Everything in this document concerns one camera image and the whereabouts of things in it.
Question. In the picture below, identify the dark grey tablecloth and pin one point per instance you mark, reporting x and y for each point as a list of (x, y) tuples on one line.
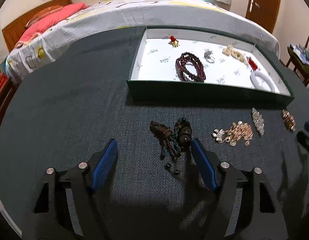
[(69, 105)]

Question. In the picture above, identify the white bangle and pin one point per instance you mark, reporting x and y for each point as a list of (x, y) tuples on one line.
[(255, 81)]

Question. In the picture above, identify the orange pillow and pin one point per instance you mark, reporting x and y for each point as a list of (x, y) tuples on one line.
[(44, 13)]

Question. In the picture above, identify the wooden door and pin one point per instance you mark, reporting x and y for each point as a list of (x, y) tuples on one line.
[(267, 0)]

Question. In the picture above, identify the red tassel yellow charm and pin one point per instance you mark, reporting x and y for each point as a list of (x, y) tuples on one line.
[(172, 39)]

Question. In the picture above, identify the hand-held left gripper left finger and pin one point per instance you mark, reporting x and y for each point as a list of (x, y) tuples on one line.
[(104, 165)]

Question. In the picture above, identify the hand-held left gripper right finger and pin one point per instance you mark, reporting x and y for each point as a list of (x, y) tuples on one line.
[(204, 165)]

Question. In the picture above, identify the dark green shallow tray box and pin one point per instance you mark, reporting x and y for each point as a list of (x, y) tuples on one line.
[(157, 62)]

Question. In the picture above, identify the wooden headboard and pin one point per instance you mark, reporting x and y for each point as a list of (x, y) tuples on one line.
[(14, 32)]

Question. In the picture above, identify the pink pillow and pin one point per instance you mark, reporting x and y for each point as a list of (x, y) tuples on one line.
[(57, 17)]

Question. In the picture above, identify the clothes pile on chair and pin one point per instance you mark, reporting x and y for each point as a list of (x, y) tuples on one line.
[(302, 55)]

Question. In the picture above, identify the dark wooden nightstand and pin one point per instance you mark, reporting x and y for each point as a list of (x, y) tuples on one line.
[(2, 110)]

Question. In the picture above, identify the bed with patterned sheet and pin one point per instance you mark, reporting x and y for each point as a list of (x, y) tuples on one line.
[(107, 17)]

